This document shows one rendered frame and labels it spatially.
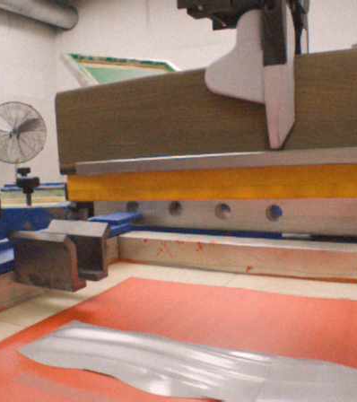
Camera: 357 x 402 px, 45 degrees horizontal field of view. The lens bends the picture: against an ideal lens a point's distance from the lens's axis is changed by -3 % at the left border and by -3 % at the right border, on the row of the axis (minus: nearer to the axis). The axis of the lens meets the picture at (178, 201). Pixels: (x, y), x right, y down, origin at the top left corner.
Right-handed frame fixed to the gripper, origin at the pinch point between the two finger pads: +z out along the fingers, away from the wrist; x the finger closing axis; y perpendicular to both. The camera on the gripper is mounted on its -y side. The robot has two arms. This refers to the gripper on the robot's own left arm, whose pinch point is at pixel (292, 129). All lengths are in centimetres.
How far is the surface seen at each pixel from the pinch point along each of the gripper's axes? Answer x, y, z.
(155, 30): -413, 233, -133
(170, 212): -22.5, 21.3, 9.9
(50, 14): -366, 347, -161
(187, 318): -0.8, 9.0, 15.5
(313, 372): 6.0, -2.7, 14.9
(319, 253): -15.2, 0.0, 12.5
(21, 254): 2.7, 24.3, 10.5
